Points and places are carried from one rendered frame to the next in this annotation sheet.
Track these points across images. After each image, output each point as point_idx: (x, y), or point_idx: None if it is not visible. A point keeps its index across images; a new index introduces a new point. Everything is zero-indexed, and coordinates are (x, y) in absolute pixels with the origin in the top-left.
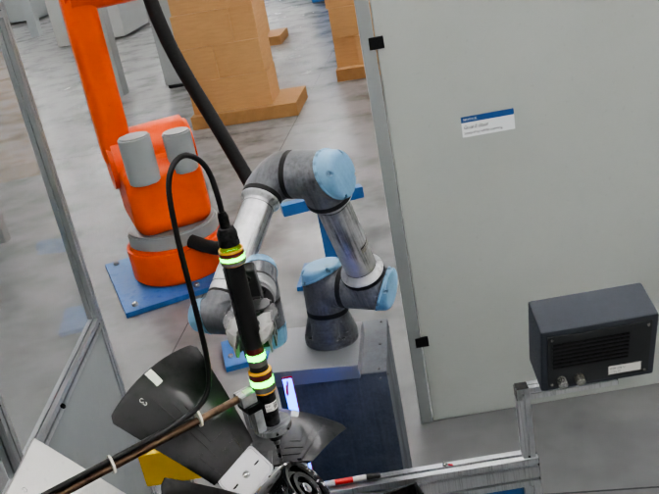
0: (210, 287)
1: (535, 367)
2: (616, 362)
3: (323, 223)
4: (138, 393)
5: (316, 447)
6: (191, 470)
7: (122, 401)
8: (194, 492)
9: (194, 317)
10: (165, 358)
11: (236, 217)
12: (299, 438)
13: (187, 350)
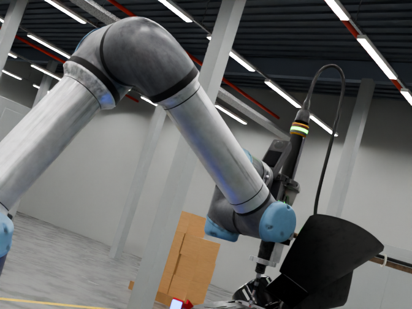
0: (268, 189)
1: None
2: None
3: (84, 122)
4: (363, 236)
5: (211, 302)
6: (326, 285)
7: (376, 239)
8: None
9: (325, 169)
10: (339, 218)
11: (214, 108)
12: (217, 305)
13: (319, 216)
